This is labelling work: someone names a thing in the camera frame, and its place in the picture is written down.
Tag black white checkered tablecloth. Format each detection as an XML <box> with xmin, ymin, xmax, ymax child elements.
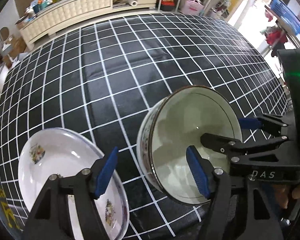
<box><xmin>0</xmin><ymin>13</ymin><xmax>288</xmax><ymax>239</ymax></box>

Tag pink tote bag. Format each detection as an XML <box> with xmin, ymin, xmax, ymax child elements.
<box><xmin>183</xmin><ymin>0</ymin><xmax>204</xmax><ymax>16</ymax></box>

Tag floral rimmed white plate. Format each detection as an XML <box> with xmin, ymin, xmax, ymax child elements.
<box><xmin>18</xmin><ymin>128</ymin><xmax>129</xmax><ymax>239</ymax></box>

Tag person's right hand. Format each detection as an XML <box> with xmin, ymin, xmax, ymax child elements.
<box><xmin>272</xmin><ymin>184</ymin><xmax>300</xmax><ymax>209</ymax></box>

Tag cream tufted TV cabinet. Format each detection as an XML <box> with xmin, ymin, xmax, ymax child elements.
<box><xmin>20</xmin><ymin>0</ymin><xmax>157</xmax><ymax>49</ymax></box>

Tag clothes drying rack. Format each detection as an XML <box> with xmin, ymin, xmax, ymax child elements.
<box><xmin>260</xmin><ymin>4</ymin><xmax>300</xmax><ymax>56</ymax></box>

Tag large white patterned bowl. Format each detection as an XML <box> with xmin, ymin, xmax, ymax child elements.
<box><xmin>136</xmin><ymin>85</ymin><xmax>243</xmax><ymax>206</ymax></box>

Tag paper roll in cabinet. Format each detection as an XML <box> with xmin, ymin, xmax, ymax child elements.
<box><xmin>126</xmin><ymin>0</ymin><xmax>138</xmax><ymax>7</ymax></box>

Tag blue plastic basket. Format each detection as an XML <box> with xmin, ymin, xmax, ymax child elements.
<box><xmin>270</xmin><ymin>0</ymin><xmax>300</xmax><ymax>35</ymax></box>

